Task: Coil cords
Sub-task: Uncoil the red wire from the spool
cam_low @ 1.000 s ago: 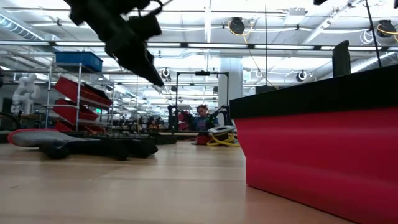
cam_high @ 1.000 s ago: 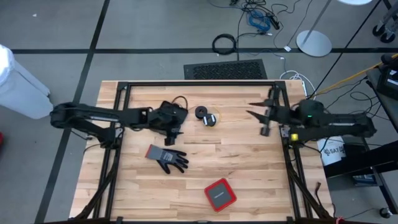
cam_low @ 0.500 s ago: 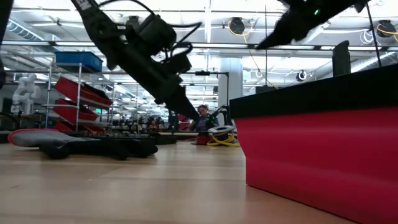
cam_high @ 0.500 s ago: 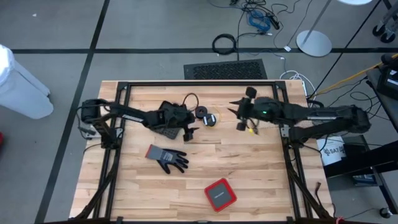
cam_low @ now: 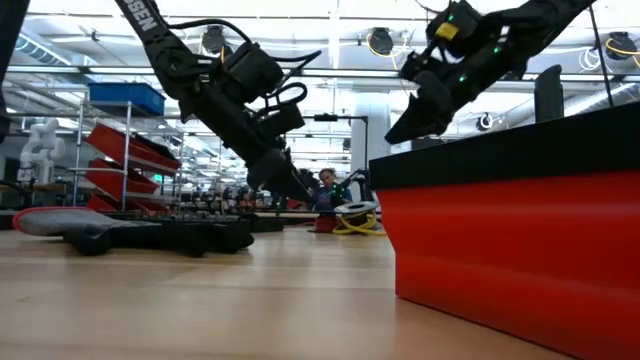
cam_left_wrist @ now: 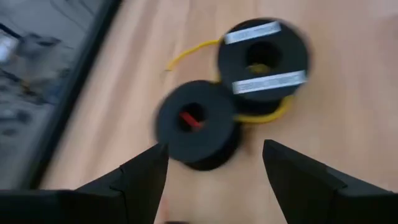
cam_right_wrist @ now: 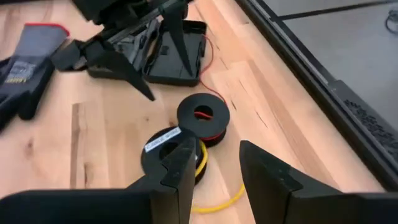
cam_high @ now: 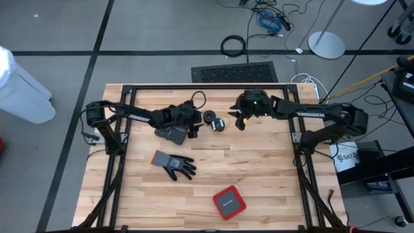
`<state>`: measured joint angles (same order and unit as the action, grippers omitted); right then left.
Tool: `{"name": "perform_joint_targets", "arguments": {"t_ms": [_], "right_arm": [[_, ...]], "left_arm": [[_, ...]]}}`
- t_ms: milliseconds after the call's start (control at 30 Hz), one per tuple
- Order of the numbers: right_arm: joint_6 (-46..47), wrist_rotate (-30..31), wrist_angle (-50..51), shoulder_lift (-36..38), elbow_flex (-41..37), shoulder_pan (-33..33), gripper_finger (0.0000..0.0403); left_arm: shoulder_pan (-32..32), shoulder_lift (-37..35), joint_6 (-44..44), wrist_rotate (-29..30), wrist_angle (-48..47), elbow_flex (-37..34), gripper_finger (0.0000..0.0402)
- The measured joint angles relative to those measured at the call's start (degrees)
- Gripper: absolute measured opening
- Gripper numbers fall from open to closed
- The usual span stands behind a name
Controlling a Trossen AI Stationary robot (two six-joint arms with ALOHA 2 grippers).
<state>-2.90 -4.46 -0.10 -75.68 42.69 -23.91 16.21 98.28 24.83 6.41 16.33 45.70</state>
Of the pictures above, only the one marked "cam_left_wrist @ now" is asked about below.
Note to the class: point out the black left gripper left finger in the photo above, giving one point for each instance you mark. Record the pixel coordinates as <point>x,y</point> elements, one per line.
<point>133,186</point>

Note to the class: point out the black table frame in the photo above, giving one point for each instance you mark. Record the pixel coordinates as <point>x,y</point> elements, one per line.
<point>71,93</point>

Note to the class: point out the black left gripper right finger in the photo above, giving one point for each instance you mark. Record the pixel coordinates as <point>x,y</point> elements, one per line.
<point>304,193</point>

